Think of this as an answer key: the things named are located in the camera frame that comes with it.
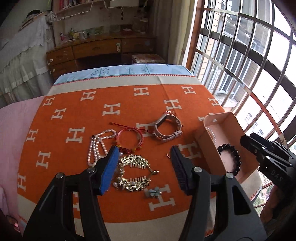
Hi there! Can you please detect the light blue patterned sheet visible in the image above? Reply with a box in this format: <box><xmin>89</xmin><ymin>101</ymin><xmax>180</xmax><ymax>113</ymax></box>
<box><xmin>54</xmin><ymin>64</ymin><xmax>192</xmax><ymax>85</ymax></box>

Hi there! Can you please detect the pink bed sheet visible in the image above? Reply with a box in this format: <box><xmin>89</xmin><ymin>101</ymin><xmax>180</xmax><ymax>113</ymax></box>
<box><xmin>1</xmin><ymin>96</ymin><xmax>49</xmax><ymax>230</ymax></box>

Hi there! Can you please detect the orange H pattern blanket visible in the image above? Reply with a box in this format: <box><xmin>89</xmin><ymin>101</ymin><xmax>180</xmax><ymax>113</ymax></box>
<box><xmin>18</xmin><ymin>75</ymin><xmax>223</xmax><ymax>240</ymax></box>

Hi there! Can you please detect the red string bracelet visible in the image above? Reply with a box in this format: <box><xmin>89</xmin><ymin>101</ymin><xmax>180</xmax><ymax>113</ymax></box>
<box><xmin>109</xmin><ymin>121</ymin><xmax>153</xmax><ymax>155</ymax></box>

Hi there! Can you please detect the gold rhinestone hair comb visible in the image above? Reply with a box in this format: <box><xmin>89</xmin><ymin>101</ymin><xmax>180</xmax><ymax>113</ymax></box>
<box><xmin>112</xmin><ymin>154</ymin><xmax>159</xmax><ymax>192</ymax></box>

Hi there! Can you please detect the metal window grille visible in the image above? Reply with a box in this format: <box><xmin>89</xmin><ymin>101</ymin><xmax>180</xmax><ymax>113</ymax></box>
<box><xmin>185</xmin><ymin>1</ymin><xmax>295</xmax><ymax>151</ymax></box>

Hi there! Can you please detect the wooden desk with drawers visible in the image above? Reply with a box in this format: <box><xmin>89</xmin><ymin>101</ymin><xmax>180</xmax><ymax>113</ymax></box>
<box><xmin>46</xmin><ymin>34</ymin><xmax>156</xmax><ymax>80</ymax></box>

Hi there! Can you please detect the white pearl necklace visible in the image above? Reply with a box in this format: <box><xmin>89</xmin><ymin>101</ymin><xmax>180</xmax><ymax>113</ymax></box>
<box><xmin>87</xmin><ymin>128</ymin><xmax>117</xmax><ymax>167</ymax></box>

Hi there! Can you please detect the patterned box under desk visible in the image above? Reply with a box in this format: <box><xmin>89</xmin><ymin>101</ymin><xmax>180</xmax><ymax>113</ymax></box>
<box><xmin>132</xmin><ymin>54</ymin><xmax>165</xmax><ymax>64</ymax></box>

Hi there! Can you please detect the white mug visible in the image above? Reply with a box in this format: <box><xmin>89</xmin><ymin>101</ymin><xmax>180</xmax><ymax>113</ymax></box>
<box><xmin>79</xmin><ymin>31</ymin><xmax>88</xmax><ymax>40</ymax></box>

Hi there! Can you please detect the wooden bookshelf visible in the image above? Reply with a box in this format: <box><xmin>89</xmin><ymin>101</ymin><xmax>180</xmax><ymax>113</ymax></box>
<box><xmin>52</xmin><ymin>1</ymin><xmax>151</xmax><ymax>45</ymax></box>

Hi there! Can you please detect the white lace covered furniture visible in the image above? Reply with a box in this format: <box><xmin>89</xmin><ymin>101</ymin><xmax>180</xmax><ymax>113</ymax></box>
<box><xmin>1</xmin><ymin>15</ymin><xmax>55</xmax><ymax>108</ymax></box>

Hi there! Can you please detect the white wire shelf rack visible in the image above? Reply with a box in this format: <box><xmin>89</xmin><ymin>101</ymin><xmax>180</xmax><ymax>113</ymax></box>
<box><xmin>52</xmin><ymin>1</ymin><xmax>147</xmax><ymax>21</ymax></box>

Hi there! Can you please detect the pink jewelry box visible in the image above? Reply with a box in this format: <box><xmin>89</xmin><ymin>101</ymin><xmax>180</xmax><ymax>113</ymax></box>
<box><xmin>195</xmin><ymin>112</ymin><xmax>259</xmax><ymax>184</ymax></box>

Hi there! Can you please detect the beige curtain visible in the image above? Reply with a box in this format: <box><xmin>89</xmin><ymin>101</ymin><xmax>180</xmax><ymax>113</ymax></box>
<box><xmin>152</xmin><ymin>1</ymin><xmax>196</xmax><ymax>65</ymax></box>

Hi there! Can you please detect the black bead bracelet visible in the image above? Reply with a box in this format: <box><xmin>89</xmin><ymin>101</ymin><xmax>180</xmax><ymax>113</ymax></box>
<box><xmin>217</xmin><ymin>143</ymin><xmax>242</xmax><ymax>176</ymax></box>

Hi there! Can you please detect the blue flower hair clip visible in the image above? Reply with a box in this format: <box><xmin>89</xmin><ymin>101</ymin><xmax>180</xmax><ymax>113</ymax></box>
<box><xmin>144</xmin><ymin>187</ymin><xmax>162</xmax><ymax>198</ymax></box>

